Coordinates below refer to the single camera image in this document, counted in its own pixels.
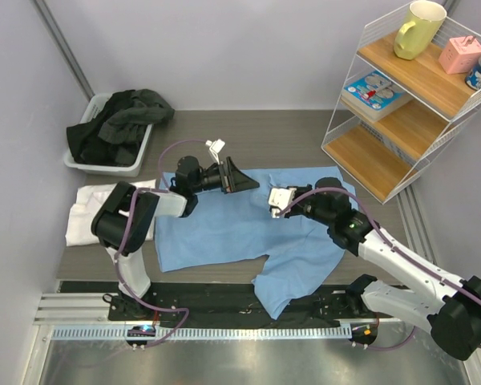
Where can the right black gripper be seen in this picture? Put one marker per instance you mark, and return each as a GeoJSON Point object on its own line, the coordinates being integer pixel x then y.
{"type": "Point", "coordinates": [292, 212]}

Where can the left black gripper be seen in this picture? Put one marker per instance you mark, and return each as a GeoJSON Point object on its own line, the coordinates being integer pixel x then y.
{"type": "Point", "coordinates": [232, 180]}

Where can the light blue long sleeve shirt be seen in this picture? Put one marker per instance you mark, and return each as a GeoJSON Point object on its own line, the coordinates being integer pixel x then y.
{"type": "Point", "coordinates": [226, 228]}

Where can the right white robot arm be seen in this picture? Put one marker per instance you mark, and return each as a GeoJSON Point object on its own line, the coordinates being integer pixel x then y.
{"type": "Point", "coordinates": [442, 304]}

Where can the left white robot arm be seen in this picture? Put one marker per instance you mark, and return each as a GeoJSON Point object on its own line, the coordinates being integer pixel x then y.
{"type": "Point", "coordinates": [123, 220]}

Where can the blue white tissue pack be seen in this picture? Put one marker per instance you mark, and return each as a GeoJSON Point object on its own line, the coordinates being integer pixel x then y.
{"type": "Point", "coordinates": [374, 96]}

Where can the black dark clothes pile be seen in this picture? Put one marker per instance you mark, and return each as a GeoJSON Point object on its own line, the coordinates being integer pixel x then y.
{"type": "Point", "coordinates": [114, 136]}

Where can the folded white shirt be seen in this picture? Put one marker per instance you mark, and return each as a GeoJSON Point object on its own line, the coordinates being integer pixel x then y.
{"type": "Point", "coordinates": [89, 201]}

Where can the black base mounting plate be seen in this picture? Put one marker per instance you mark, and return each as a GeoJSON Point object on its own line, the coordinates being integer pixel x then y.
{"type": "Point", "coordinates": [235, 306]}

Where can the white plastic laundry basket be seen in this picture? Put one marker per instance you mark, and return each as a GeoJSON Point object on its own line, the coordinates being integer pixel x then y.
{"type": "Point", "coordinates": [94, 107]}

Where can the yellow green ceramic mug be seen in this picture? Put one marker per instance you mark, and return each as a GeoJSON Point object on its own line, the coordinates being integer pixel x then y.
{"type": "Point", "coordinates": [422, 22]}

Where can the pink cube power adapter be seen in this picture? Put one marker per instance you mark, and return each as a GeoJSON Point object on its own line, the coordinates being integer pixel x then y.
{"type": "Point", "coordinates": [460, 54]}

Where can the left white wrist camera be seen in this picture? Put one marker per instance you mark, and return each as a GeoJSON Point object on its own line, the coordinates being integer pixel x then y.
{"type": "Point", "coordinates": [214, 149]}

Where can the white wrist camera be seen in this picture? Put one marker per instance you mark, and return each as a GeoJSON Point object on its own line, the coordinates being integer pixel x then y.
{"type": "Point", "coordinates": [279, 199]}
{"type": "Point", "coordinates": [214, 149]}

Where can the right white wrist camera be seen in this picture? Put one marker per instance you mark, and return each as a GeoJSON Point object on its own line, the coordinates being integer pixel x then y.
{"type": "Point", "coordinates": [279, 199]}

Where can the white wire wooden shelf rack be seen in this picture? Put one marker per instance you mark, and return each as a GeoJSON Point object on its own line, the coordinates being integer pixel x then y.
{"type": "Point", "coordinates": [388, 155]}

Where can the aluminium slotted cable rail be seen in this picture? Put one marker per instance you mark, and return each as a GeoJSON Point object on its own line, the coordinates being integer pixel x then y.
{"type": "Point", "coordinates": [144, 332]}

